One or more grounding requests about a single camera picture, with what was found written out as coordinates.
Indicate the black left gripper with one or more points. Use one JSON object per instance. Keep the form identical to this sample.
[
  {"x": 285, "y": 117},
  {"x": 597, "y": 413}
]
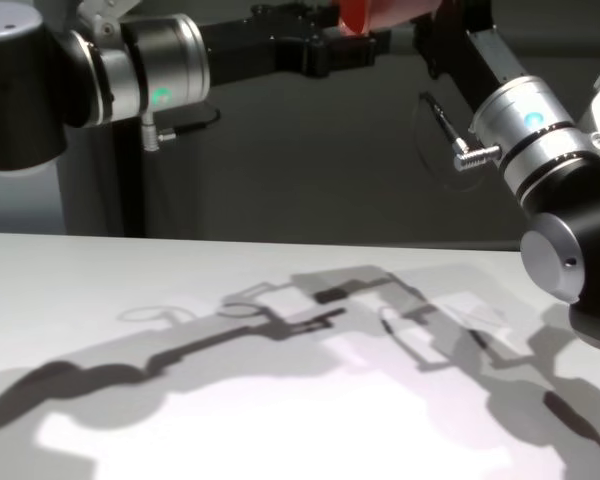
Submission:
[{"x": 265, "y": 45}]

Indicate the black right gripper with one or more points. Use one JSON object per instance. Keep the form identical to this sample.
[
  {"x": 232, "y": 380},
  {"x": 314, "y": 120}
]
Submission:
[{"x": 480, "y": 65}]

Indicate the pink plastic cup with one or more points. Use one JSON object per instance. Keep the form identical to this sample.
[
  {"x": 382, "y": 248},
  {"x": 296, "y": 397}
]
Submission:
[{"x": 395, "y": 12}]

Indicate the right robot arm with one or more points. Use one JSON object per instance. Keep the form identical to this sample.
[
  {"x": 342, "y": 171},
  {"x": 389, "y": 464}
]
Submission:
[{"x": 580, "y": 210}]

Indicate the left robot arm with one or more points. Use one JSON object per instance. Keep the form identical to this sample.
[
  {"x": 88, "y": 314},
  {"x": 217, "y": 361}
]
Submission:
[{"x": 20, "y": 75}]

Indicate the black vertical post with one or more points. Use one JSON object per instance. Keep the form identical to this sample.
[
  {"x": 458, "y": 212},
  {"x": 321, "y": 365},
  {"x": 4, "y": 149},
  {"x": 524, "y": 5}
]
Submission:
[{"x": 130, "y": 190}]

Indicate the grey frame upright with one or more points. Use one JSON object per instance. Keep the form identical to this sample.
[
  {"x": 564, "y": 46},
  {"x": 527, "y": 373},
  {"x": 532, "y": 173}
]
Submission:
[{"x": 85, "y": 200}]

